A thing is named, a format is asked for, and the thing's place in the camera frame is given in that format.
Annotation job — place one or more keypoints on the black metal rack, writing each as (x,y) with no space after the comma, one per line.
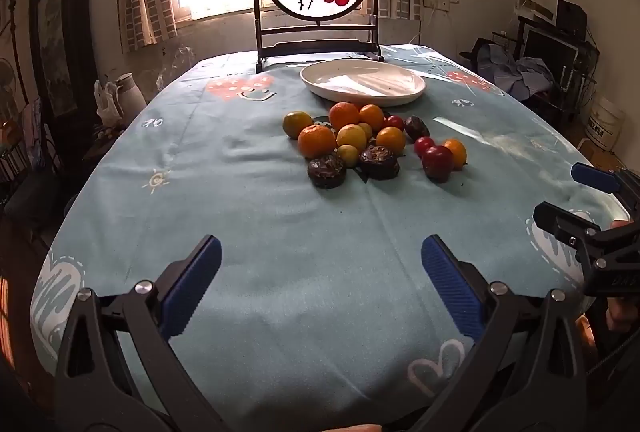
(590,62)

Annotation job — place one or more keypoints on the white jug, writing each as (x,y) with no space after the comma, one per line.
(131,95)

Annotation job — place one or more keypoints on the yellow lemon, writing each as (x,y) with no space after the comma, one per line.
(351,136)

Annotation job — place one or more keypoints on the brown chestnut top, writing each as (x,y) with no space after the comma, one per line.
(416,128)

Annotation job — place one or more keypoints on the dark framed picture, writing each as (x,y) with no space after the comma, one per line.
(52,37)

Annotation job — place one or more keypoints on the pile of clothes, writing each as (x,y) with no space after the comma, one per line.
(515,72)

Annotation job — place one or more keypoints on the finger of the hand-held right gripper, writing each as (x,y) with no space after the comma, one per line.
(595,178)
(565,224)

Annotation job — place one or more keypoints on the bright red tomato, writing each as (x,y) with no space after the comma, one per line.
(424,145)

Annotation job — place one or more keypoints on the white bucket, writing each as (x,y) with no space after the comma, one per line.
(607,125)

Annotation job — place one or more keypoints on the small red tomato with stem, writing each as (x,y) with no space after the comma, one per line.
(394,122)

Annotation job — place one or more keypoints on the light blue printed tablecloth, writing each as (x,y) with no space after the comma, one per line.
(250,212)

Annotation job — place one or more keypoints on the person's right hand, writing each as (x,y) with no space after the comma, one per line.
(621,224)

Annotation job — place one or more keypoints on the smooth orange citrus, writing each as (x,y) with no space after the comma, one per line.
(371,116)
(457,152)
(390,140)

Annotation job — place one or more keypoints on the bumpy orange tangerine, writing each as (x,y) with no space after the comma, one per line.
(316,141)

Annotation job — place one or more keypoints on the white plastic bag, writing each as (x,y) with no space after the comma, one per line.
(106,105)

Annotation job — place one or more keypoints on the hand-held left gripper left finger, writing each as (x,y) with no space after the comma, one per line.
(192,287)

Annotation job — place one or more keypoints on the deep orange bumpy orange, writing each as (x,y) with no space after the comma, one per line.
(344,116)

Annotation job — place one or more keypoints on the white round plate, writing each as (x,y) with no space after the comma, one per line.
(360,82)

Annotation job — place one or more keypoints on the yellow round citrus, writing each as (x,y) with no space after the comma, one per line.
(298,124)

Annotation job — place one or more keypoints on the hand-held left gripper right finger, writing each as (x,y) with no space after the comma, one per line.
(450,287)

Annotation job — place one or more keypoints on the white wall socket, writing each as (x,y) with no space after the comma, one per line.
(436,3)

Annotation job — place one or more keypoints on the person's left hand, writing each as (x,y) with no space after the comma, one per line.
(357,428)

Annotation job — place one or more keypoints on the dark monitor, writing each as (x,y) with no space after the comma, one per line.
(547,47)

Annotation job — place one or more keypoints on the dark red tomato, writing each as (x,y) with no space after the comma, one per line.
(437,162)

